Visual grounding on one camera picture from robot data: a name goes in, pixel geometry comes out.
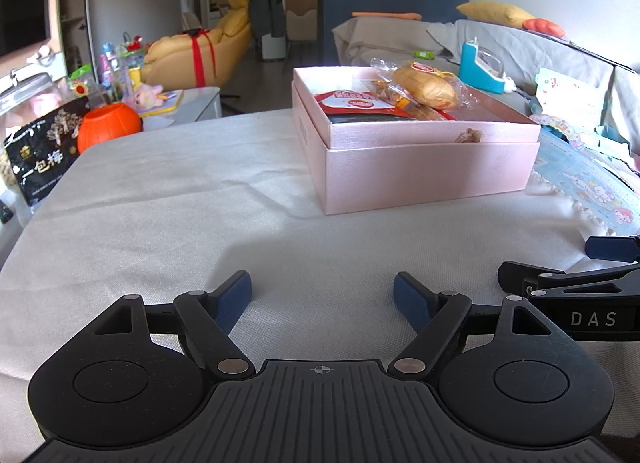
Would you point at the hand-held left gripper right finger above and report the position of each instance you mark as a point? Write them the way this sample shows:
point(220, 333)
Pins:
point(410, 295)

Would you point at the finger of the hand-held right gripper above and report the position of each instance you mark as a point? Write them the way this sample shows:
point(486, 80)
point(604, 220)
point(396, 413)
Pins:
point(612, 248)
point(515, 275)

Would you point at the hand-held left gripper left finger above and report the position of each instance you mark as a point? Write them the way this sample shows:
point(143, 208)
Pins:
point(232, 298)

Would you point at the pink cardboard box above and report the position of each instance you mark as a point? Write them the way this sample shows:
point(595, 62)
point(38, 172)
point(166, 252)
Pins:
point(425, 178)

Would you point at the small red packet white label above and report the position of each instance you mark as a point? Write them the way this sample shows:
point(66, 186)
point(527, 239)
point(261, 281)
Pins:
point(350, 103)

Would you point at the bread packet orange label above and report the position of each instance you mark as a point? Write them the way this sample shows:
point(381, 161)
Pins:
point(425, 88)

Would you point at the white tablecloth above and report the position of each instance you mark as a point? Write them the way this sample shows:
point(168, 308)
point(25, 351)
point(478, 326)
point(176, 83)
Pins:
point(200, 203)

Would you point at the small teal box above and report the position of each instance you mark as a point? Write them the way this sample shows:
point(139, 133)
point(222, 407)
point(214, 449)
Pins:
point(614, 143)

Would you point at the small brown tuft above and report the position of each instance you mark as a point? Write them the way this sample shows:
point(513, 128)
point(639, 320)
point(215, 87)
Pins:
point(469, 135)

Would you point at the white pink printed card box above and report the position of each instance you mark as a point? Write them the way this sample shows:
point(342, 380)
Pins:
point(567, 93)

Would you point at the white paper sheet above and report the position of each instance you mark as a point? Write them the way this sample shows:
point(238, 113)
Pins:
point(157, 123)

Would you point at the white side table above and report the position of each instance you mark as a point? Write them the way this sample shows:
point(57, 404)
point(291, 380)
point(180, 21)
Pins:
point(200, 105)

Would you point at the yellow edged board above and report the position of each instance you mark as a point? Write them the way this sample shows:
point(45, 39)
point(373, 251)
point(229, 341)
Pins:
point(172, 102)

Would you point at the orange pumpkin container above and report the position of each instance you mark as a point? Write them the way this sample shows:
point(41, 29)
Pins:
point(107, 125)

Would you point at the pink plush toy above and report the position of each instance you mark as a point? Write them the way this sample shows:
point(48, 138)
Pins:
point(146, 95)

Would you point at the black printed snack packet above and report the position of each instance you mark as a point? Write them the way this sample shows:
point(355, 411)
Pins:
point(45, 153)

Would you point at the small green toy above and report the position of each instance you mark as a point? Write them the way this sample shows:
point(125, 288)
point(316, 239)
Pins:
point(424, 54)

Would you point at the small black device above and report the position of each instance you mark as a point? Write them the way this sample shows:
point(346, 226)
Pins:
point(6, 213)

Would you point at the red ribbon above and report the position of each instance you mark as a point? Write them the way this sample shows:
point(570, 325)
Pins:
point(199, 58)

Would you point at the yellow armchair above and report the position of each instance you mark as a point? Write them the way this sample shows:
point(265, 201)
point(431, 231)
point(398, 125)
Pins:
point(170, 58)

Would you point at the white bin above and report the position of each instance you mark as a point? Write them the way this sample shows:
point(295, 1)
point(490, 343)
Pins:
point(272, 49)

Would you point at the grey sofa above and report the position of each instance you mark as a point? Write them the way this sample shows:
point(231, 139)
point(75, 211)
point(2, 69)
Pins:
point(380, 40)

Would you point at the green lid cup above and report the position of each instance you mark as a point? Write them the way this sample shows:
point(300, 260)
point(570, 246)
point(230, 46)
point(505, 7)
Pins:
point(82, 83)

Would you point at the yellow pillow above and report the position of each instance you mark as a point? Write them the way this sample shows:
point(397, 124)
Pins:
point(492, 14)

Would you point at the clear bottle blue cap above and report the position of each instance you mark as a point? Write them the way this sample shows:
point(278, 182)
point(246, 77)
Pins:
point(108, 65)

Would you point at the red and green toy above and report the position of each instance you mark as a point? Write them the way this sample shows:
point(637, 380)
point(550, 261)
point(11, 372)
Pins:
point(133, 43)

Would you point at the long orange cushion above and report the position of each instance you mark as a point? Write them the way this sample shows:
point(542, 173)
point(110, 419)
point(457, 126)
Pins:
point(385, 16)

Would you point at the beige chair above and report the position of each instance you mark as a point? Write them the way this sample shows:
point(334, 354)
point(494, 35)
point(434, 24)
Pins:
point(301, 18)

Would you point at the dark blue cabinet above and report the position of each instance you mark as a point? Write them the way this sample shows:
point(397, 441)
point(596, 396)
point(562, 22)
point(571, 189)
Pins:
point(390, 0)

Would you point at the wooden shelf unit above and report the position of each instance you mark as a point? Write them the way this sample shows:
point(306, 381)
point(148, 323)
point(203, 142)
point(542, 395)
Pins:
point(72, 3)

